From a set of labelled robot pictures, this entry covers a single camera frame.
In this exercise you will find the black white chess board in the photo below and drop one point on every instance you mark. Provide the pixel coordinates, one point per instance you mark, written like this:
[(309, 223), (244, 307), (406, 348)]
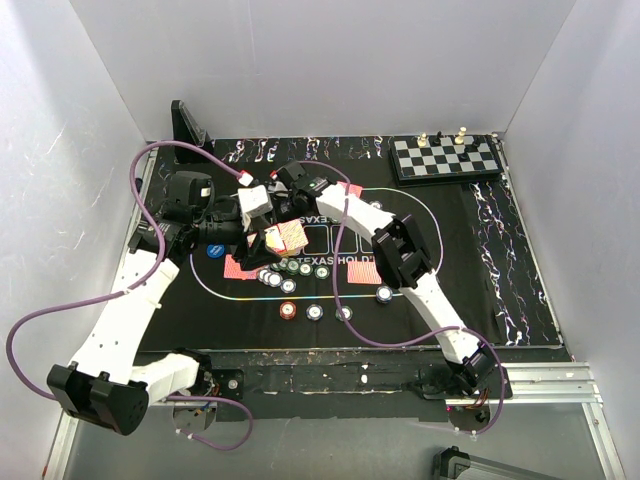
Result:
[(415, 166)]

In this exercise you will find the green poker chip stack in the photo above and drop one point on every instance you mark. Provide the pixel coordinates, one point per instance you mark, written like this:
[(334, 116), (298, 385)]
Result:
[(345, 313)]

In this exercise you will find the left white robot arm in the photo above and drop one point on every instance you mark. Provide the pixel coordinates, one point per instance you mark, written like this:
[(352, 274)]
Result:
[(101, 385)]

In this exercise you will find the black card shoe holder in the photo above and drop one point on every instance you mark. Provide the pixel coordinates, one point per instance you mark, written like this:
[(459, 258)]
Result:
[(187, 130)]

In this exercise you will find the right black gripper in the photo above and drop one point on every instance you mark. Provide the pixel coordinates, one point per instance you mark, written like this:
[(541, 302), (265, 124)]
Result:
[(276, 203)]

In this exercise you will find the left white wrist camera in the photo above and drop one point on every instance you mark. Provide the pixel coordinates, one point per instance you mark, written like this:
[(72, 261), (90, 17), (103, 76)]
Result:
[(254, 201)]

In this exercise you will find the red playing card deck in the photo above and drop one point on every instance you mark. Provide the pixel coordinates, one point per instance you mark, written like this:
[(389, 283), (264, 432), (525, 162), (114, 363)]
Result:
[(286, 239)]

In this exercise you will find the spread green chips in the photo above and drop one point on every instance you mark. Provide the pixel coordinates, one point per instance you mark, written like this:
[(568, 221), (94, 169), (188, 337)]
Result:
[(296, 267)]

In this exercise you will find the red poker chip stack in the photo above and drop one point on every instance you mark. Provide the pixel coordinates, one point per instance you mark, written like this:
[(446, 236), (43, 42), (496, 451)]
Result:
[(287, 310)]

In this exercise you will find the aluminium rail frame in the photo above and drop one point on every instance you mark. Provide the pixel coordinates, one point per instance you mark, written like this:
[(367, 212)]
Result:
[(527, 383)]

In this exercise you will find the blue small blind button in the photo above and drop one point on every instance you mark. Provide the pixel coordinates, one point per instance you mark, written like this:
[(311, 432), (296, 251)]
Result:
[(215, 251)]

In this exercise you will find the blue poker chip stack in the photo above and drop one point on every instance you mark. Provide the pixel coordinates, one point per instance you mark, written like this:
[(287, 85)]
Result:
[(314, 312)]

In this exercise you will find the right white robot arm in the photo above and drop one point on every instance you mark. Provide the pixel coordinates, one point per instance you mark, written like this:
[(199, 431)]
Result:
[(403, 262)]

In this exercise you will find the black poker table mat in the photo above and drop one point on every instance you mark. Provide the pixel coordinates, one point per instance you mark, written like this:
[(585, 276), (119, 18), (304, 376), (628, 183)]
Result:
[(472, 231)]

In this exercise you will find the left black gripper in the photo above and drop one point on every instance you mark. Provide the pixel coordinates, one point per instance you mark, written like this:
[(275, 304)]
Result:
[(257, 253)]

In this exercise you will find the red cards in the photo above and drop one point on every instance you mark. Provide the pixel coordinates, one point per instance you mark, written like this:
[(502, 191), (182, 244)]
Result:
[(354, 189), (232, 270), (363, 273)]

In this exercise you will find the spread blue white chips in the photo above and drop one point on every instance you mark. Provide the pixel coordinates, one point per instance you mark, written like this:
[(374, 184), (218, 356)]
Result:
[(274, 279)]

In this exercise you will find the white chess piece tall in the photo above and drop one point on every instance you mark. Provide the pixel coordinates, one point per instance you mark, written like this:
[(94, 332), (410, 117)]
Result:
[(460, 137)]

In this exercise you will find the black device bottom corner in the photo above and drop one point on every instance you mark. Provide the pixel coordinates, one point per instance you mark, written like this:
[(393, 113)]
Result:
[(452, 463)]

